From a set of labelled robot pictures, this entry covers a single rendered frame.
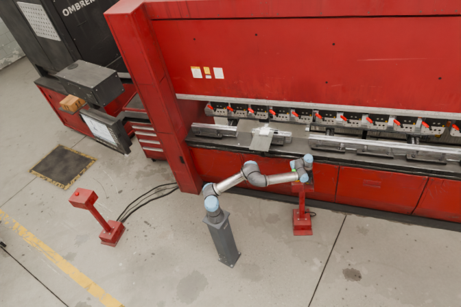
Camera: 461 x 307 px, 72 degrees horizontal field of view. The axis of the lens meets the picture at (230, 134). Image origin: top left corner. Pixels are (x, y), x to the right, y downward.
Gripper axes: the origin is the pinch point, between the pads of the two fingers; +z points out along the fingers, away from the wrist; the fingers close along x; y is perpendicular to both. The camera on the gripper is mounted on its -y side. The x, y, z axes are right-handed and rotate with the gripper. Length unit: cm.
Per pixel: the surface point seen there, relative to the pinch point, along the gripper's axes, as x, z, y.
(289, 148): 14.6, -11.2, 31.3
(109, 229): 217, 57, -17
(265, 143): 36, -24, 28
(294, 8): 8, -145, 45
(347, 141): -37, -21, 28
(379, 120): -58, -51, 23
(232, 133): 70, -14, 52
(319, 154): -12.3, -12.0, 21.5
